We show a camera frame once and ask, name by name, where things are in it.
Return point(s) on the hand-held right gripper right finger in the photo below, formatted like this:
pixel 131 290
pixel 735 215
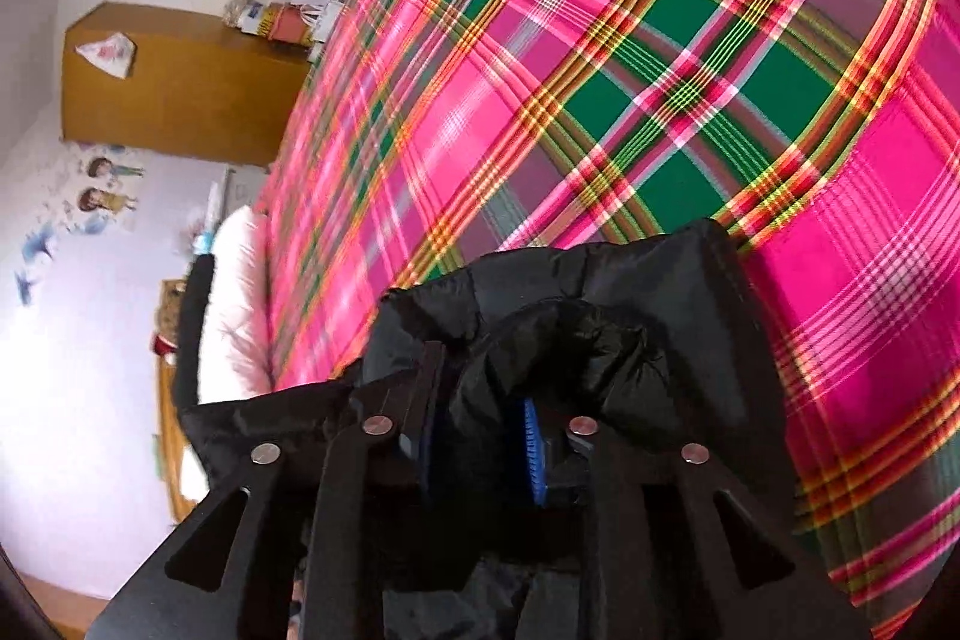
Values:
pixel 536 456

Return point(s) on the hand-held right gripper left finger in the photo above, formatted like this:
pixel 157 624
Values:
pixel 425 460

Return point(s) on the black puffer jacket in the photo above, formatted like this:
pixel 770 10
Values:
pixel 660 325

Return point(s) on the white duvet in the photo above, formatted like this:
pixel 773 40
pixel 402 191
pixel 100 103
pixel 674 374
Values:
pixel 236 310

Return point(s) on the black pillow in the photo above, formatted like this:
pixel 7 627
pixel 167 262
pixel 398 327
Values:
pixel 193 340

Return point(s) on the brown teddy bear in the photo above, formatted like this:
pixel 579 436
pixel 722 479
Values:
pixel 171 299

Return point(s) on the white bedside table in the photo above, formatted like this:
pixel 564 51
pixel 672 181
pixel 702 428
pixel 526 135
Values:
pixel 240 190

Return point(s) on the pink plaid bed sheet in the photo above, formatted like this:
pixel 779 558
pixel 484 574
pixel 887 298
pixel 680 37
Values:
pixel 600 85

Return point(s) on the wooden wardrobe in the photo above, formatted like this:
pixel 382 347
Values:
pixel 195 100

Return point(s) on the white plastic basket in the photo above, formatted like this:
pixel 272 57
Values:
pixel 322 18

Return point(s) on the white paper sticker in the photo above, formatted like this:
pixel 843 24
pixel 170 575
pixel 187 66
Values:
pixel 109 54

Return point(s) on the cartoon wall poster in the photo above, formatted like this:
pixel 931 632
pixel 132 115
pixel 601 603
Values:
pixel 97 197

